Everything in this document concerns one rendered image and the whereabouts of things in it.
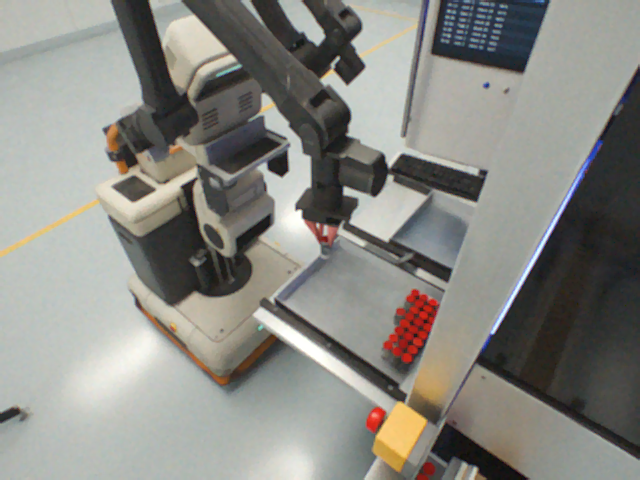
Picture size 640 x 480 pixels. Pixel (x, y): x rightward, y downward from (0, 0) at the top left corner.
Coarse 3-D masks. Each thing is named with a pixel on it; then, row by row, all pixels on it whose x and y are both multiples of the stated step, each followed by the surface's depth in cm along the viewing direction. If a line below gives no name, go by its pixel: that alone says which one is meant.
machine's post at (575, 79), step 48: (576, 0) 25; (624, 0) 23; (576, 48) 26; (624, 48) 24; (528, 96) 29; (576, 96) 27; (528, 144) 31; (576, 144) 29; (528, 192) 34; (480, 240) 39; (528, 240) 36; (480, 288) 43; (432, 336) 53; (480, 336) 47; (432, 384) 60
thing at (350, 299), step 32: (320, 256) 104; (352, 256) 108; (288, 288) 97; (320, 288) 100; (352, 288) 100; (384, 288) 100; (416, 288) 100; (320, 320) 93; (352, 320) 93; (384, 320) 93; (352, 352) 84
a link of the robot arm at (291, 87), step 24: (192, 0) 56; (216, 0) 55; (240, 0) 56; (216, 24) 56; (240, 24) 55; (240, 48) 57; (264, 48) 56; (264, 72) 57; (288, 72) 57; (288, 96) 57; (312, 96) 57; (336, 96) 59; (288, 120) 60; (312, 120) 57; (336, 120) 58
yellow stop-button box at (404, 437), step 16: (400, 416) 63; (416, 416) 63; (384, 432) 62; (400, 432) 62; (416, 432) 62; (432, 432) 62; (384, 448) 62; (400, 448) 60; (416, 448) 60; (400, 464) 61; (416, 464) 58
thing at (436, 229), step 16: (432, 192) 122; (416, 208) 116; (432, 208) 121; (448, 208) 121; (464, 208) 119; (416, 224) 116; (432, 224) 116; (448, 224) 116; (464, 224) 116; (400, 240) 112; (416, 240) 112; (432, 240) 112; (448, 240) 112; (416, 256) 106; (432, 256) 108; (448, 256) 108; (448, 272) 102
